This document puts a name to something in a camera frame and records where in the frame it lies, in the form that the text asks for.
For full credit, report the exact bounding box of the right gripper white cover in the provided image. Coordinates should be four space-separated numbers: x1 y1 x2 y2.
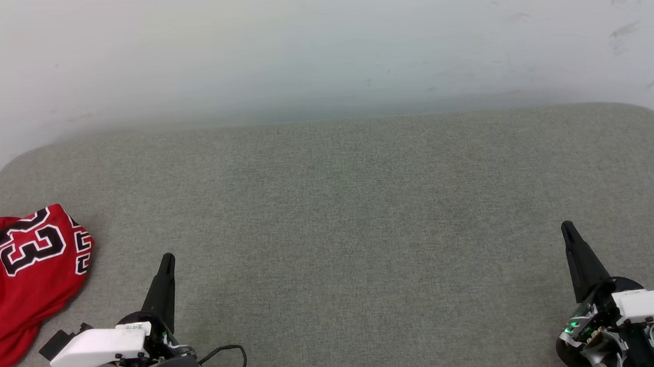
550 216 654 367

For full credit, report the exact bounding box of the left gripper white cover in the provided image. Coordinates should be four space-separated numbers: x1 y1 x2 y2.
45 252 195 367

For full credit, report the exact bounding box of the red jersey with number 23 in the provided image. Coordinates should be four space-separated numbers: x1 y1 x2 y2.
0 202 102 367

